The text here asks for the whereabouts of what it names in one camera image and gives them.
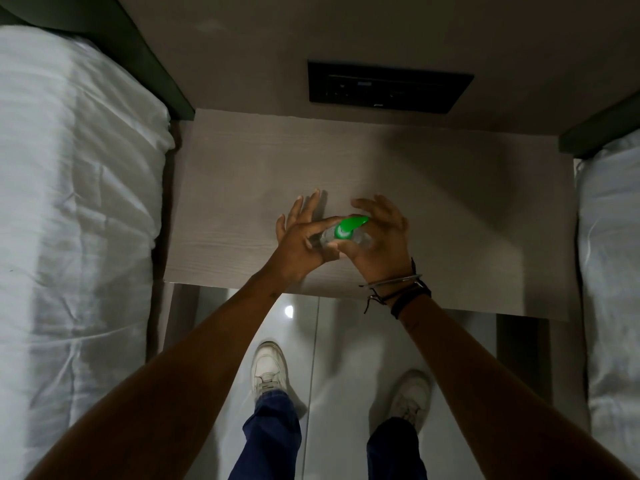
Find person's left forearm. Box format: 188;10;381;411
25;269;302;480

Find white right sneaker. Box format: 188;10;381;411
387;369;434;434

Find thin metal bangle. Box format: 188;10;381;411
358;274;424;290

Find black wrist band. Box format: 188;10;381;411
390;287;432;321

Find person's right forearm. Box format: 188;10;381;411
397;294;640;480

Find clear bottle with green label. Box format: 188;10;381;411
312;215;374;260

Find person's right hand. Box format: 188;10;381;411
336;195;419;291

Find white left sneaker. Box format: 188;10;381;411
250;341;290;403

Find person's left hand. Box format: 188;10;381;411
267;190;346;285

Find black wall switch panel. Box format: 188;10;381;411
307;60;475;115

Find black cord bracelet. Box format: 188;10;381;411
363;280;427;315

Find white sneaker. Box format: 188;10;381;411
250;341;290;403
387;369;434;434

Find white bed duvet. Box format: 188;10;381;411
0;25;176;480
575;129;640;475

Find blue jeans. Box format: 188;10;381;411
227;390;429;480

